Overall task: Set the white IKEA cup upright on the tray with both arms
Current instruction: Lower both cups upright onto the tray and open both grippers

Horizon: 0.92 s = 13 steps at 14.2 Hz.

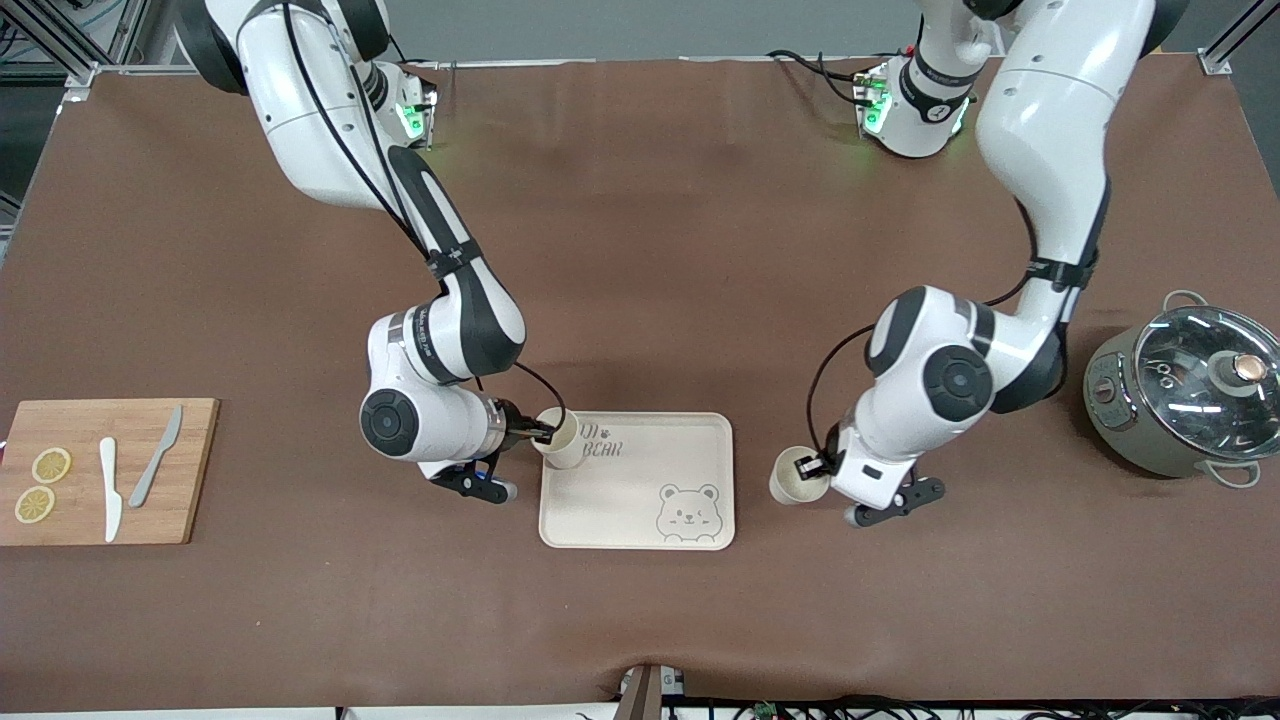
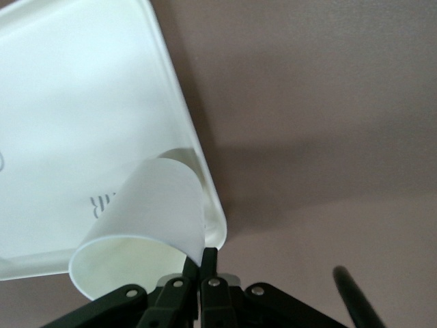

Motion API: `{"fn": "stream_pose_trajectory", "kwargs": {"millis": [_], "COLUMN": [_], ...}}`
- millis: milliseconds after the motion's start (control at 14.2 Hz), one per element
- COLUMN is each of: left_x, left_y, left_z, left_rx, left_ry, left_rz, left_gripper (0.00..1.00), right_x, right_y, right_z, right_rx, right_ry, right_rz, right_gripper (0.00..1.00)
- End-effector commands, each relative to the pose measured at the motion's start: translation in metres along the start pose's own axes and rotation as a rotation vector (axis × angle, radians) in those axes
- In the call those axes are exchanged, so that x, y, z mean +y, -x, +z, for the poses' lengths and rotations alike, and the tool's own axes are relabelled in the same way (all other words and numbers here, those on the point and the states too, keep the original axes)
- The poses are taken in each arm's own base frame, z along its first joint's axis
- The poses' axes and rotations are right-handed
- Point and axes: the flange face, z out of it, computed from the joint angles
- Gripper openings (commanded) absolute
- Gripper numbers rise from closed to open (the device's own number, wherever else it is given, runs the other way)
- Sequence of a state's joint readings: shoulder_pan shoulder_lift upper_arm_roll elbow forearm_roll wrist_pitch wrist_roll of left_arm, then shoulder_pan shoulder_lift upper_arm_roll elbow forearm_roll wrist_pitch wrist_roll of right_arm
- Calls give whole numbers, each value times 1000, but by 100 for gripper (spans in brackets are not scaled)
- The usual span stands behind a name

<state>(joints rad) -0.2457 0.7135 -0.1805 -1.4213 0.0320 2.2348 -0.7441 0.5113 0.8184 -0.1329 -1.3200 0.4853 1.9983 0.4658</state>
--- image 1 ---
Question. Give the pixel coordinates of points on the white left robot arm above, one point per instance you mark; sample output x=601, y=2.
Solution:
x=1050, y=100

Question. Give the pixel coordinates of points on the glass pot lid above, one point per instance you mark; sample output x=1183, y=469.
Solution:
x=1180, y=400

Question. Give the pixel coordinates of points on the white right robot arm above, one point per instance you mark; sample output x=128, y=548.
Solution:
x=310, y=120

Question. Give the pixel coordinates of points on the yellow lemon slice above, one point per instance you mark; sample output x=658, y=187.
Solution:
x=51, y=465
x=34, y=505

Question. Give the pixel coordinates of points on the bamboo cutting board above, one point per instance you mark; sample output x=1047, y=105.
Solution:
x=170, y=520

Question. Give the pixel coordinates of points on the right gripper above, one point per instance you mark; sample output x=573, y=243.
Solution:
x=516, y=424

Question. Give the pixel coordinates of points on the grey-green cooking pot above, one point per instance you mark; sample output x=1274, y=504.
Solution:
x=1120, y=420

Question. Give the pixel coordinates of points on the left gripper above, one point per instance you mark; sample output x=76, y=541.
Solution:
x=829, y=463

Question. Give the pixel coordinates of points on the cream bear print tray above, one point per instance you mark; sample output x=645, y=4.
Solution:
x=620, y=500

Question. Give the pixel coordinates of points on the white plastic cup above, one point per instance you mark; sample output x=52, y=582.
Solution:
x=565, y=455
x=790, y=490

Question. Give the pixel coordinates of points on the white plastic knife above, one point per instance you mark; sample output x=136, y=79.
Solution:
x=110, y=490

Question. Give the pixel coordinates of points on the grey plastic knife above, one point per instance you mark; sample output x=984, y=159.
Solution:
x=150, y=475

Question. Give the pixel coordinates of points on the aluminium frame strut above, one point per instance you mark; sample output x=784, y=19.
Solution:
x=1215, y=62
x=82, y=78

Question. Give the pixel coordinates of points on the brown table cover sheet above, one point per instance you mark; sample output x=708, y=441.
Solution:
x=640, y=250

